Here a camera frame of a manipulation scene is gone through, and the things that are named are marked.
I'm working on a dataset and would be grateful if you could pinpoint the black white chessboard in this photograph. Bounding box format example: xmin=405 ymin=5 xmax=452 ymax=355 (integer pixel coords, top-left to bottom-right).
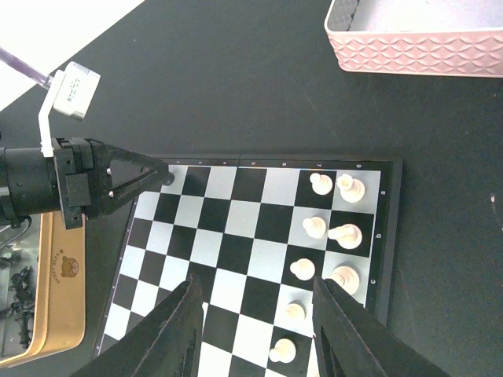
xmin=95 ymin=156 xmax=403 ymax=376

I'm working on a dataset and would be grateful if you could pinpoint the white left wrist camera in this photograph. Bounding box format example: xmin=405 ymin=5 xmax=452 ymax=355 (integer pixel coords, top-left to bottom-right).
xmin=38 ymin=61 xmax=101 ymax=158

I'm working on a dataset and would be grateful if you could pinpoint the pink patterned tray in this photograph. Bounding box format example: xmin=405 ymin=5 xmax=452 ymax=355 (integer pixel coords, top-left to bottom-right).
xmin=324 ymin=1 xmax=502 ymax=78

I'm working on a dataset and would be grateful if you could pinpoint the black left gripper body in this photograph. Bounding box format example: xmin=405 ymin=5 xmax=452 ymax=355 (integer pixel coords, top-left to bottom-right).
xmin=53 ymin=137 xmax=118 ymax=230

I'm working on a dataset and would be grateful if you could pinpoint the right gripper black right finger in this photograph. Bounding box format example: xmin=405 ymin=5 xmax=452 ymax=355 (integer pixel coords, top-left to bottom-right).
xmin=313 ymin=277 xmax=448 ymax=377

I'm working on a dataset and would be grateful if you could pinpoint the yellow bear tin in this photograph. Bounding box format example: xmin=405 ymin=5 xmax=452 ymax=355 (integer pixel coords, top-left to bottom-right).
xmin=1 ymin=212 xmax=86 ymax=368

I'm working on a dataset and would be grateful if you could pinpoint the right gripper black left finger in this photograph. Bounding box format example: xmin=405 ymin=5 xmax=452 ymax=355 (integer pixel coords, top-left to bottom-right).
xmin=73 ymin=275 xmax=204 ymax=377

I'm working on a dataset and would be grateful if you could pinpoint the white knight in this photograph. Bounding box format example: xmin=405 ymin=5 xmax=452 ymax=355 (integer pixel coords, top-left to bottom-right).
xmin=328 ymin=224 xmax=362 ymax=250

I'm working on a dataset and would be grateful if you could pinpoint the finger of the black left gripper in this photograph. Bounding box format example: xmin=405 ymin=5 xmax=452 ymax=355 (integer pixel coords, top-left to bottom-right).
xmin=94 ymin=141 xmax=174 ymax=216

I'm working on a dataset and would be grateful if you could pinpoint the white bishop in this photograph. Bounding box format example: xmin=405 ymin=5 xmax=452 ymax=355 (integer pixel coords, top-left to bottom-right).
xmin=328 ymin=265 xmax=361 ymax=295

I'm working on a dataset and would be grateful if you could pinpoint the white rook far corner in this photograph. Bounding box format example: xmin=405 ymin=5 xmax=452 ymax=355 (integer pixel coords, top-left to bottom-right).
xmin=336 ymin=174 xmax=365 ymax=203

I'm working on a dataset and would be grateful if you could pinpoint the white pawn far row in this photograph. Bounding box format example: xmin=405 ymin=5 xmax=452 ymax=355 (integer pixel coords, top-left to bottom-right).
xmin=310 ymin=173 xmax=333 ymax=196

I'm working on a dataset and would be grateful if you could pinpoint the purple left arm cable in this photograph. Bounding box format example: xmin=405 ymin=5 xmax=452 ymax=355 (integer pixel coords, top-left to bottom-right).
xmin=0 ymin=46 xmax=54 ymax=88

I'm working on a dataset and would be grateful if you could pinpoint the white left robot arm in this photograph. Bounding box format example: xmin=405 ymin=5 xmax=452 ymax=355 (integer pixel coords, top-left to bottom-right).
xmin=1 ymin=137 xmax=174 ymax=229

